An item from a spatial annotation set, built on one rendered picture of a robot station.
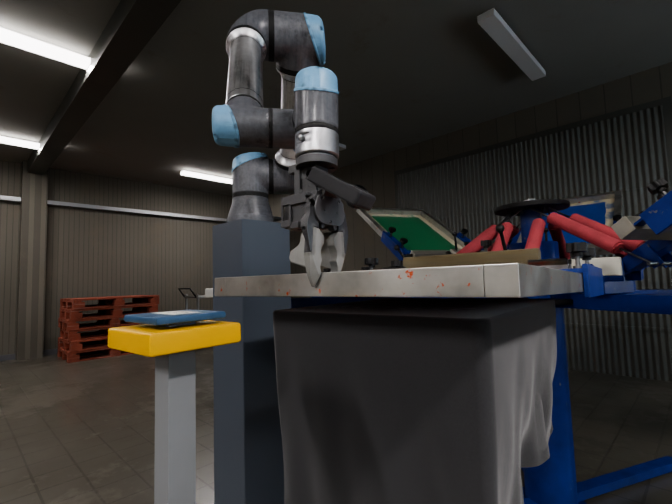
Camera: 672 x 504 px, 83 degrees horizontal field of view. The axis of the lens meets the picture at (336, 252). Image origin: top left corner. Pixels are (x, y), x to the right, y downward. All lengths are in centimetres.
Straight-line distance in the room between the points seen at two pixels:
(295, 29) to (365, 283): 72
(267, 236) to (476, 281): 83
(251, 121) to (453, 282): 47
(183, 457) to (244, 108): 58
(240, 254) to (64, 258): 645
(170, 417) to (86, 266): 702
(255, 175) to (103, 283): 649
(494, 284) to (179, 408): 43
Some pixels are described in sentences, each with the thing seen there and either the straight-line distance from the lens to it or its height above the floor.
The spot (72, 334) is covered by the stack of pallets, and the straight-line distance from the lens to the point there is 649.
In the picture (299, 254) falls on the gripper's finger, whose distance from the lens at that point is 61.
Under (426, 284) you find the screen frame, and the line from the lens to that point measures 49.
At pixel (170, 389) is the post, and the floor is 87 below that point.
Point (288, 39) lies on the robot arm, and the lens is 107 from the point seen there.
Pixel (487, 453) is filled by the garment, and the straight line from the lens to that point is 61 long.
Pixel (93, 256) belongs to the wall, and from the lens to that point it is 759.
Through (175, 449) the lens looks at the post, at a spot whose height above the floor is 79.
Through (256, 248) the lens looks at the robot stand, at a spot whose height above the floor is 111.
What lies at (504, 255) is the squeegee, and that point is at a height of 106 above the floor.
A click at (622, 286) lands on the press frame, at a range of 172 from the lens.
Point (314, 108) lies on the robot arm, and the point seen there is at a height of 129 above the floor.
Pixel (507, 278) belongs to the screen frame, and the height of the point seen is 100.
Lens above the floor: 101
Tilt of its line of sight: 4 degrees up
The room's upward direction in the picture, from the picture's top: 2 degrees counter-clockwise
